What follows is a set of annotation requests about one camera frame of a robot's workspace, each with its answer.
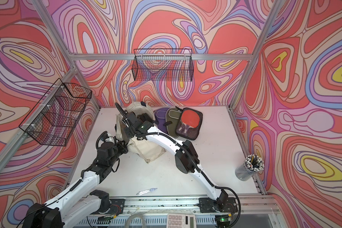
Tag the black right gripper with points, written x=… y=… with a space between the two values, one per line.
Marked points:
x=129 y=134

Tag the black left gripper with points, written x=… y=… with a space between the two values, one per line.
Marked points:
x=122 y=148

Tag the purple ping pong paddle case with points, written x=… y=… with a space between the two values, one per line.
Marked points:
x=160 y=115

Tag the olive ping pong paddle case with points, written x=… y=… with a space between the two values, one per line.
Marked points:
x=172 y=120

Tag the clear red ping pong case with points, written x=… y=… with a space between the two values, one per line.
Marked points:
x=189 y=124

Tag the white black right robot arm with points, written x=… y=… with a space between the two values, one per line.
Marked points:
x=186 y=158

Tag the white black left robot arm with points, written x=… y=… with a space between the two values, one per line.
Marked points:
x=81 y=198

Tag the small foil wrapper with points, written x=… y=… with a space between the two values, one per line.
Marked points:
x=146 y=191

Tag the white pink calculator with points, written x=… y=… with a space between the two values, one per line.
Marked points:
x=181 y=221

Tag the mesh cup of pencils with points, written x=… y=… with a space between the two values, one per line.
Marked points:
x=252 y=165

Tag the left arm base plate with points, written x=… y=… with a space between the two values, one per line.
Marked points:
x=116 y=207

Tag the black wire basket left wall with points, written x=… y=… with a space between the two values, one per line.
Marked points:
x=59 y=115

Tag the black wire basket wall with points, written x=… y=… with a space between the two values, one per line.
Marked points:
x=59 y=115
x=163 y=64

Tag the black wire basket back wall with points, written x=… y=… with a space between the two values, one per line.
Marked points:
x=163 y=64

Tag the aluminium rail front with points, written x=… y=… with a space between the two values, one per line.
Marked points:
x=158 y=205

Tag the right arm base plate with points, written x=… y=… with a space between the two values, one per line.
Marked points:
x=206 y=205

